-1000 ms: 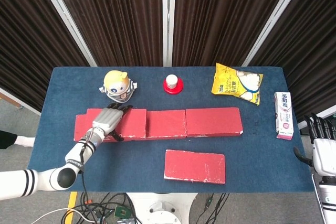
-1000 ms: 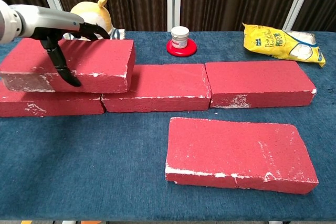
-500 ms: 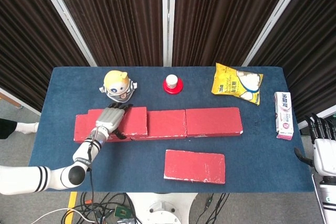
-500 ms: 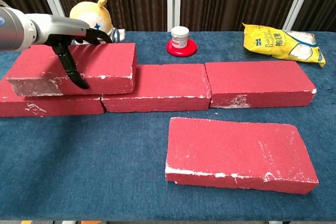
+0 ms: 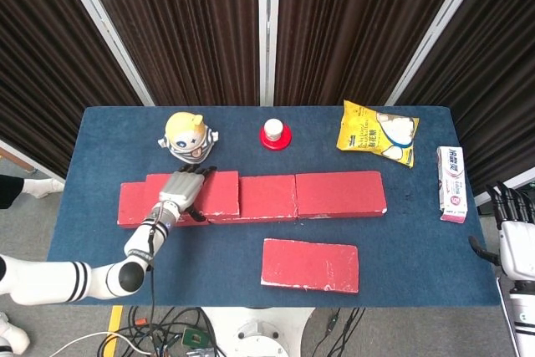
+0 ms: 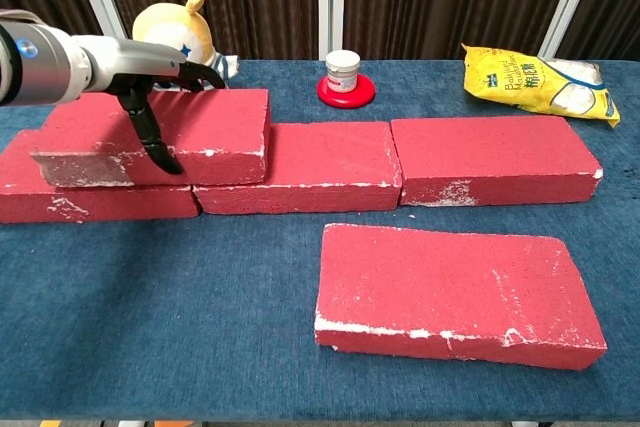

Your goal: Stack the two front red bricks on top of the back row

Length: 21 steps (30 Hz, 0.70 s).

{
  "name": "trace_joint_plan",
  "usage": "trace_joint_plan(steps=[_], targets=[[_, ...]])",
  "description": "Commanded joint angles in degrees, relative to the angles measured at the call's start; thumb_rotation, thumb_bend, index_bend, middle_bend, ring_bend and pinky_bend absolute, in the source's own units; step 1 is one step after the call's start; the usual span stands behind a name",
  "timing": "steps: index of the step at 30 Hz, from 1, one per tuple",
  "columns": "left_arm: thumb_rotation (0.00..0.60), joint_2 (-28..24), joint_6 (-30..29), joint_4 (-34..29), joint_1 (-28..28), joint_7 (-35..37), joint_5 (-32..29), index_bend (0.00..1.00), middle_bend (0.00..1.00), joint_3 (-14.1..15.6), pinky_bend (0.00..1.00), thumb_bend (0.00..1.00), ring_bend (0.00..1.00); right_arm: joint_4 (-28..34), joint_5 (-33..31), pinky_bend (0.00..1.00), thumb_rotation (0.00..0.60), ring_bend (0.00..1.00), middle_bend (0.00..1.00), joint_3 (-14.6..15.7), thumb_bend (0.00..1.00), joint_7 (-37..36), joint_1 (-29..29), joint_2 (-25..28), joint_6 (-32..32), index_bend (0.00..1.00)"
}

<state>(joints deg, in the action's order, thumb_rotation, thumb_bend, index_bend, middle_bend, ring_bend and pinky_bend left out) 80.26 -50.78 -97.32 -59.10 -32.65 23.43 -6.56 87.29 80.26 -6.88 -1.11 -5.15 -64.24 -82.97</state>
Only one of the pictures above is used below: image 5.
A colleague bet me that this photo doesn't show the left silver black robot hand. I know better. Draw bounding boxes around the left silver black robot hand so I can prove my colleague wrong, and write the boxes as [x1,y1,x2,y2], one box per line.
[157,164,217,223]

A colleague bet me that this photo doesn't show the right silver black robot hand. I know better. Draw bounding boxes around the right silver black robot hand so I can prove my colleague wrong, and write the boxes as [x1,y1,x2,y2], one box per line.
[467,181,535,278]

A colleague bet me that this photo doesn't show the red foam brick grey corner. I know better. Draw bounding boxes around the red foam brick grey corner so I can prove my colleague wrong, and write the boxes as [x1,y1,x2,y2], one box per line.
[144,171,242,219]

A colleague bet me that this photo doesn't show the red foam brick chipped edge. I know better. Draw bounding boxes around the red foam brick chipped edge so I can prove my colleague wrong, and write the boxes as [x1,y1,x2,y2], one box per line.
[260,237,360,294]

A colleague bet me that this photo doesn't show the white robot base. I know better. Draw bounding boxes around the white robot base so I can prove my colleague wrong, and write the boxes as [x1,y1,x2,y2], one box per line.
[200,305,314,357]

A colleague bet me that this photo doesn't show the yellow plush toy striped shirt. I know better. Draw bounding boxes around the yellow plush toy striped shirt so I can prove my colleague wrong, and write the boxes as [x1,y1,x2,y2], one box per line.
[157,111,221,165]

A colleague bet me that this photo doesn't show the blue table cloth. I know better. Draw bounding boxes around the blue table cloth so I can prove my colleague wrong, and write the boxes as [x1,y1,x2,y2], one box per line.
[46,105,502,307]

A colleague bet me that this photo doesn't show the white pink toothpaste box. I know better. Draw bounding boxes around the white pink toothpaste box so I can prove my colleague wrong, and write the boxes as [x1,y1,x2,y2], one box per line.
[436,145,468,224]

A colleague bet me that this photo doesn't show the red round disc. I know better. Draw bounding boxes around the red round disc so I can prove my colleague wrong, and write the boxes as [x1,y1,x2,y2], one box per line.
[259,121,293,151]

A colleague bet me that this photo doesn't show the small white jar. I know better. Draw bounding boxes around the small white jar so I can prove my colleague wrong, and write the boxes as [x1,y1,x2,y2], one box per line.
[263,118,284,141]

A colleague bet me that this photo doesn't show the white shoe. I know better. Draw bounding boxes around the white shoe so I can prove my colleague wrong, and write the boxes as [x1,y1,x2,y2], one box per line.
[23,177,66,199]

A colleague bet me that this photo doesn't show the green circuit board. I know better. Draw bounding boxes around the green circuit board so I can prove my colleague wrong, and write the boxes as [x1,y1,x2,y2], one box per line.
[180,326,210,349]

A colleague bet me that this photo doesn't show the dark brown pleated curtain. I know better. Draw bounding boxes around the dark brown pleated curtain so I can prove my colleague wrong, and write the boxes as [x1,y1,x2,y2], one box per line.
[273,0,471,107]
[395,0,535,191]
[77,0,261,107]
[0,0,145,178]

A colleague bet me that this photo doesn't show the yellow marshmallow bag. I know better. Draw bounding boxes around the yellow marshmallow bag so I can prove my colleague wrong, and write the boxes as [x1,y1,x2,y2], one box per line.
[336,99,420,169]

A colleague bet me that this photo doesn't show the black floor cable tangle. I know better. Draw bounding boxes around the black floor cable tangle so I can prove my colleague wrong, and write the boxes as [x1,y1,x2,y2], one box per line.
[98,305,222,357]

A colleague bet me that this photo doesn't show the white frame post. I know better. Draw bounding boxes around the white frame post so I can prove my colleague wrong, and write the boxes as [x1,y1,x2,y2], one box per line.
[53,0,155,107]
[385,0,494,107]
[257,0,282,106]

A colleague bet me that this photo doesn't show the white floor cable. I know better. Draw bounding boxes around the white floor cable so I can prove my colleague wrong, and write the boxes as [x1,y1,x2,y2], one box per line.
[48,330,148,356]

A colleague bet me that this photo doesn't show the thin black floor cables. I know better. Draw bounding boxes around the thin black floor cables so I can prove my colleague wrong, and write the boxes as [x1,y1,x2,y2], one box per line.
[308,305,369,357]

